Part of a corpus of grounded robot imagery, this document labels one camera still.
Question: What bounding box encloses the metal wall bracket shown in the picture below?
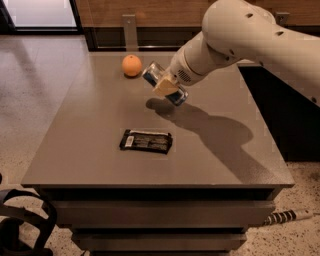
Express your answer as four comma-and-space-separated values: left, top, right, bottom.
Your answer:
122, 14, 138, 52
274, 12, 290, 27

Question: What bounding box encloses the striped cable on floor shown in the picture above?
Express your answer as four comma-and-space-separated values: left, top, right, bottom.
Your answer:
263, 208, 320, 226

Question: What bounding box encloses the left metal wall bracket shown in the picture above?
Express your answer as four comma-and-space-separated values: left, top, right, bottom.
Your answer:
122, 14, 138, 52

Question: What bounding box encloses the black bag with straps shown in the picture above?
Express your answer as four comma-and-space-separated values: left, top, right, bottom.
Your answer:
0, 189, 57, 256

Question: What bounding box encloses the Red Bull can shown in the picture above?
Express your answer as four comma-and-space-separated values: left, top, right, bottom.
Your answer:
142, 61, 188, 106

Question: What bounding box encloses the orange fruit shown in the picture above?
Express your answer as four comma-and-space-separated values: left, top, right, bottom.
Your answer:
122, 55, 142, 77

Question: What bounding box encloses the glass door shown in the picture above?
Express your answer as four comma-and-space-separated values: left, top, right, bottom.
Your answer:
0, 0, 81, 34

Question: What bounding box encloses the right metal wall bracket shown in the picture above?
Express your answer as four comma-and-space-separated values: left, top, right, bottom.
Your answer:
274, 12, 290, 27

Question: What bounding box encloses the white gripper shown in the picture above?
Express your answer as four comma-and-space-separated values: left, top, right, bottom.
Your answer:
153, 33, 230, 97

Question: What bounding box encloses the black snack bar wrapper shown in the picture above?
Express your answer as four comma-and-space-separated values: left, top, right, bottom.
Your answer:
119, 129, 173, 154

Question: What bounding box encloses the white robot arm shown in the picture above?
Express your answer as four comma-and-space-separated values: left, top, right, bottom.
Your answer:
154, 0, 320, 106

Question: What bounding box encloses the grey drawer cabinet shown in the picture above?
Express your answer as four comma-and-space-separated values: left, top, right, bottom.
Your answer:
22, 53, 293, 256

